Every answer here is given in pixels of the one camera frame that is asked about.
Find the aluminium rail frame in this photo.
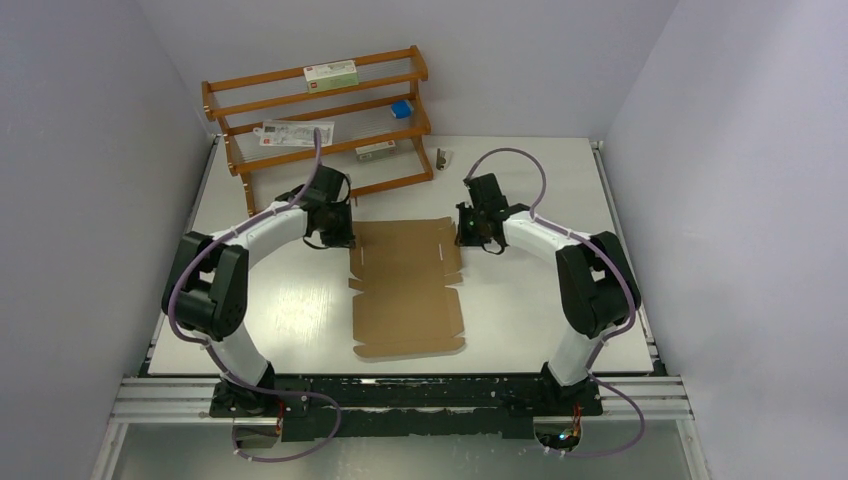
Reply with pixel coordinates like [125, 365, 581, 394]
[89, 135, 713, 480]

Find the orange wooden shelf rack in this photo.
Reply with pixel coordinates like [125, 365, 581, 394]
[201, 45, 435, 215]

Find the blue small box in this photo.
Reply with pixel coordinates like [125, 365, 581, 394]
[390, 99, 415, 120]

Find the brown cardboard box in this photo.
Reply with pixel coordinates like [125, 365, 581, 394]
[349, 217, 465, 360]

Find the green white box top shelf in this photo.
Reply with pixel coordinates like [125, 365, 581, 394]
[303, 60, 359, 94]

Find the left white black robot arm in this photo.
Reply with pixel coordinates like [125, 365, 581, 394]
[162, 165, 355, 416]

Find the white flat blister package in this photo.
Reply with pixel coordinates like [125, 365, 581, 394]
[252, 120, 335, 147]

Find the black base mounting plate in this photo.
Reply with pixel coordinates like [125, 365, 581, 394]
[208, 373, 603, 442]

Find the small grey white clip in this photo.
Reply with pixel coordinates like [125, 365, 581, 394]
[435, 148, 454, 171]

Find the grey white small box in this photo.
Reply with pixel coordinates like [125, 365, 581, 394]
[355, 140, 398, 162]

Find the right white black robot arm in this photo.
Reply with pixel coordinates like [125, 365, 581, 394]
[456, 173, 641, 414]

